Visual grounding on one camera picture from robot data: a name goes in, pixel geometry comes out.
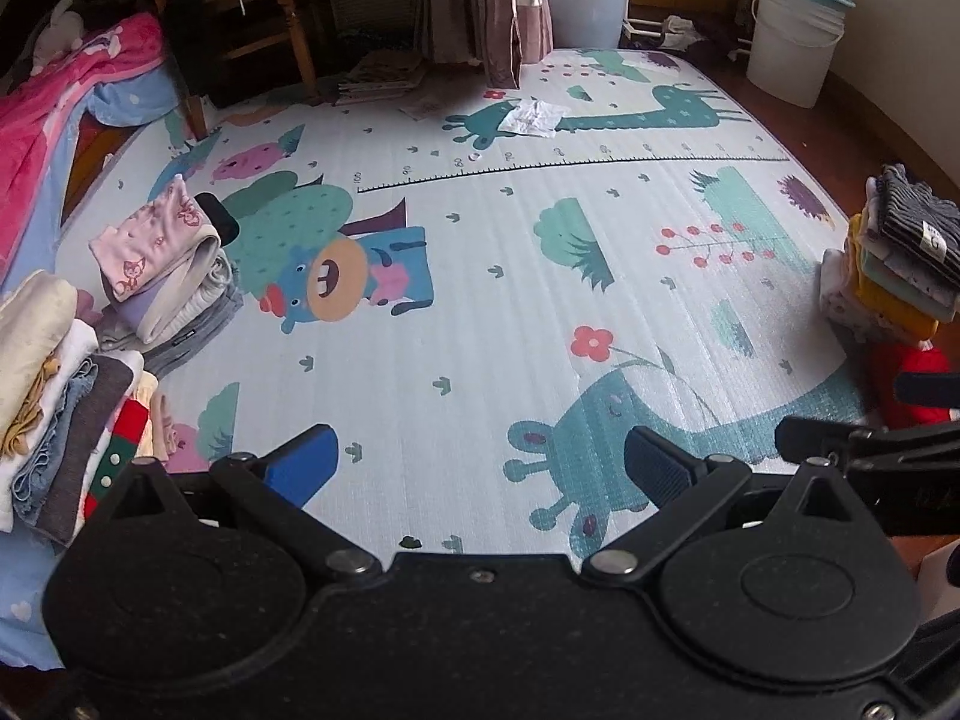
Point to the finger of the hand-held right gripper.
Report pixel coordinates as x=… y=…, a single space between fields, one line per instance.
x=814 y=435
x=930 y=388

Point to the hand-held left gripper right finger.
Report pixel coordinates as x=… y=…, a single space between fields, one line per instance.
x=660 y=469

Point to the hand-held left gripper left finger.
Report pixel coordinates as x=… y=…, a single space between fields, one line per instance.
x=300 y=465

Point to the red knitted sweater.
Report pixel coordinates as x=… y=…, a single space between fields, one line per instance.
x=885 y=382

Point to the stack of small folded clothes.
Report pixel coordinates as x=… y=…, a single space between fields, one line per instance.
x=892 y=270

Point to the pile of pink printed clothes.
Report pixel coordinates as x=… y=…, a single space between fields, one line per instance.
x=161 y=270

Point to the stack of beige folded clothes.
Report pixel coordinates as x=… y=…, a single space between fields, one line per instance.
x=52 y=405

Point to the cartoon printed play mat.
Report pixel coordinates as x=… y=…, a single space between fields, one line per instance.
x=487 y=300

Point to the light blue bedsheet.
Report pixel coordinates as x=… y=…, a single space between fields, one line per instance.
x=26 y=600

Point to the crumpled white paper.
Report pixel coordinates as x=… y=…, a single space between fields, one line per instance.
x=534 y=117

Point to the white bucket with teal rim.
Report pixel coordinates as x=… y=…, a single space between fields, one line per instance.
x=795 y=37

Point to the stack of magazines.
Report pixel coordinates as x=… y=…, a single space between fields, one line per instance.
x=379 y=75

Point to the dark cloth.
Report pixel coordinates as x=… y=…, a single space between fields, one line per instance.
x=724 y=34

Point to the pink printed blanket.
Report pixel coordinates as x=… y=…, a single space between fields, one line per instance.
x=45 y=135

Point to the wooden chair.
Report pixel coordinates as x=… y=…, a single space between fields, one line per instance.
x=262 y=22

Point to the brown and pink curtain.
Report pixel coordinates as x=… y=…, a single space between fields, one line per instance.
x=495 y=7

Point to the white plush toy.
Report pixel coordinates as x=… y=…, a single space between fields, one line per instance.
x=56 y=34

